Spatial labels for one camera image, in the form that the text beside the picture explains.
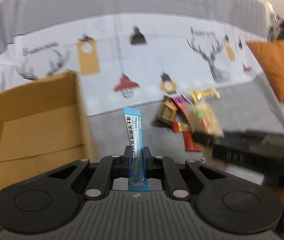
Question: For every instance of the clothes pile with hangers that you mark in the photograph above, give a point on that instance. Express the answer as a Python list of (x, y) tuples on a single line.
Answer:
[(275, 24)]

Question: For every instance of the clear rice cracker packet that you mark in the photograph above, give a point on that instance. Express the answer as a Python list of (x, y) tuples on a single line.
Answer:
[(201, 118)]

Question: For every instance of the blue snack stick packet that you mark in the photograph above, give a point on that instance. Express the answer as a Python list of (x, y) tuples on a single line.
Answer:
[(137, 166)]

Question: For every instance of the red gold candy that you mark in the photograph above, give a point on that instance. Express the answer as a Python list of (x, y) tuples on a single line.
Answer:
[(180, 127)]

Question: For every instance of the yellow snack bar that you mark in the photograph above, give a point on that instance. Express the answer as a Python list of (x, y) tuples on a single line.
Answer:
[(198, 95)]

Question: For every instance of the dark brown chocolate bar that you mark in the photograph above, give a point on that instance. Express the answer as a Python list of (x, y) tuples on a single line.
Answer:
[(166, 113)]

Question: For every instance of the brown cardboard box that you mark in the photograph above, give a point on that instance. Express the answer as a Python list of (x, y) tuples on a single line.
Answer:
[(43, 125)]

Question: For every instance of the orange cushion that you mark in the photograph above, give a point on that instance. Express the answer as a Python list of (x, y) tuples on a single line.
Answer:
[(270, 56)]

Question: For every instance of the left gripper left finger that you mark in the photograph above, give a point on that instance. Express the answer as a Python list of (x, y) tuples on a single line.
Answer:
[(105, 172)]

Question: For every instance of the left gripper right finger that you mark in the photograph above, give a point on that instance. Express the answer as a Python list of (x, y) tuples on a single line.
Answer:
[(167, 171)]

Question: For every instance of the grey patterned sofa cover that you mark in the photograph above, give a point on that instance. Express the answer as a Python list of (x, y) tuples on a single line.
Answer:
[(132, 53)]

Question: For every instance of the long red snack packet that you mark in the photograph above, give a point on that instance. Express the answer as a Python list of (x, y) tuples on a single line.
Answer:
[(190, 145)]

